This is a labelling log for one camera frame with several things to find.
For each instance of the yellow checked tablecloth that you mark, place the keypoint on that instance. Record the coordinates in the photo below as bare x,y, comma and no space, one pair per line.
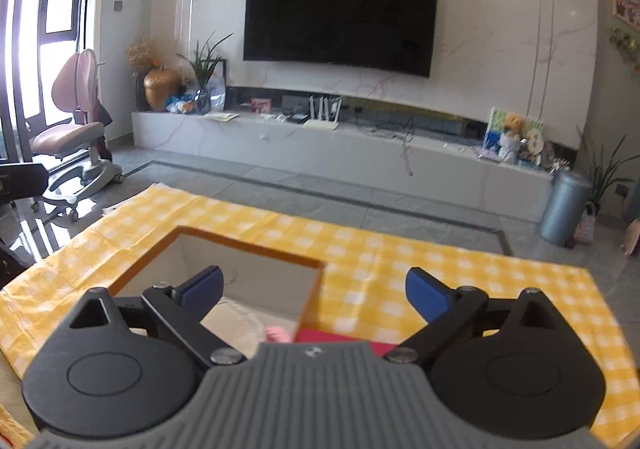
425,249

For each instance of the blue toy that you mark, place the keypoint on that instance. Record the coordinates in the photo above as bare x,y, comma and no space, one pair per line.
180,104

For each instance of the glass balcony door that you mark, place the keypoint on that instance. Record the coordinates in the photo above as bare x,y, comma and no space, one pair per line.
50,4

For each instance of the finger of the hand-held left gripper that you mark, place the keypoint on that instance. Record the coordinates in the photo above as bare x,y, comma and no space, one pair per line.
9,264

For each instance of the gold vase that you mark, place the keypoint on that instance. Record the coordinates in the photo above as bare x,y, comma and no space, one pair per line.
161,89

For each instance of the framed wall picture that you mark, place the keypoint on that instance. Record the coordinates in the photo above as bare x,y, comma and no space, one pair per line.
627,4

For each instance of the small black box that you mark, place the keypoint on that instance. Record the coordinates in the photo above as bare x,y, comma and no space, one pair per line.
298,118

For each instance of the grey trash bin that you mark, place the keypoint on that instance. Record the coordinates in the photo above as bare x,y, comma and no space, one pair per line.
564,209

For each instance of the pink box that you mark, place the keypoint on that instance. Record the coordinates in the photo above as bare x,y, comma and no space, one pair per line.
261,105

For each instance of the dried flowers in dark vase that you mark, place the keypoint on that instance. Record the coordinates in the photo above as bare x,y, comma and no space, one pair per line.
141,54

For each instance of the wall switch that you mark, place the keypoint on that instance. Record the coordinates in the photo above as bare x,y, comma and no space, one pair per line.
118,5

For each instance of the hanging ivy plant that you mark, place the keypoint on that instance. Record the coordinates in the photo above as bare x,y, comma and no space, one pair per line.
627,46

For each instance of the cream knitted item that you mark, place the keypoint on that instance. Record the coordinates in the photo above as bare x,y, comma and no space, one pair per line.
235,324

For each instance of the pink desk chair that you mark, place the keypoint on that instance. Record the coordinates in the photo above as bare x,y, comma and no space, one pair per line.
70,79

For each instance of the black wall television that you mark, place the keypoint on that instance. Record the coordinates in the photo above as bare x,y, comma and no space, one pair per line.
340,16

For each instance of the potted green plant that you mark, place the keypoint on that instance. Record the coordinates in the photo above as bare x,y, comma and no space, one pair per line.
605,174

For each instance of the white marble television cabinet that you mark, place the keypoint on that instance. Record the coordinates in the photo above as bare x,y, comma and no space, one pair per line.
325,149

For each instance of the red book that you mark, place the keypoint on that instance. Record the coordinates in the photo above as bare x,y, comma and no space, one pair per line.
340,335

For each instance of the wall socket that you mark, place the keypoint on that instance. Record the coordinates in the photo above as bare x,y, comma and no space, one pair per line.
623,189

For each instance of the papers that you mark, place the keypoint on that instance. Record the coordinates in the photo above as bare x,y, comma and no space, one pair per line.
221,116

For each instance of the pink soft item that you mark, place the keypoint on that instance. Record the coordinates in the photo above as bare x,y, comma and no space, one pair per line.
277,334

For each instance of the pink striped bag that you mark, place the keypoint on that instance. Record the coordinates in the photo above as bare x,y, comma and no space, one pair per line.
586,226

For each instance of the green plant in glass vase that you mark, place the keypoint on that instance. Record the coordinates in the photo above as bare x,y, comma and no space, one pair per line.
204,74

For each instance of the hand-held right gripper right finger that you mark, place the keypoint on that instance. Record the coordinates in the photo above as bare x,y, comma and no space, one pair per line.
427,293

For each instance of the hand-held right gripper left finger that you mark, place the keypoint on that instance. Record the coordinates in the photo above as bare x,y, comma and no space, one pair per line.
202,289

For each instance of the black framed picture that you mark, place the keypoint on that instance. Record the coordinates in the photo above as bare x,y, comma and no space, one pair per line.
223,79

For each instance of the cardboard box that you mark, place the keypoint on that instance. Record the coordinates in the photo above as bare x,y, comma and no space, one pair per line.
250,274

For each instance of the white router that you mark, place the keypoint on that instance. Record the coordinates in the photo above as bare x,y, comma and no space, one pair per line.
321,124

